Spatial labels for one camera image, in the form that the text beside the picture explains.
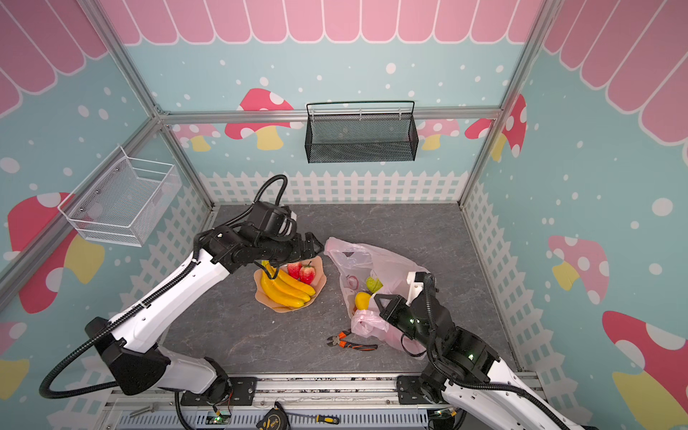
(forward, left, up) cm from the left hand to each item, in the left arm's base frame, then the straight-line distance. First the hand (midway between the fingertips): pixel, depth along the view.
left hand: (310, 257), depth 72 cm
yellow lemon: (-3, -15, -21) cm, 26 cm away
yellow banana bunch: (+1, +11, -21) cm, 24 cm away
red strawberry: (+6, +4, -20) cm, 22 cm away
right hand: (-10, -16, -2) cm, 19 cm away
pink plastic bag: (+8, -16, -22) cm, 28 cm away
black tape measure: (-35, +8, -23) cm, 42 cm away
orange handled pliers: (-14, -7, -25) cm, 29 cm away
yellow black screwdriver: (-34, -4, -24) cm, 42 cm away
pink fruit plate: (+4, 0, -23) cm, 23 cm away
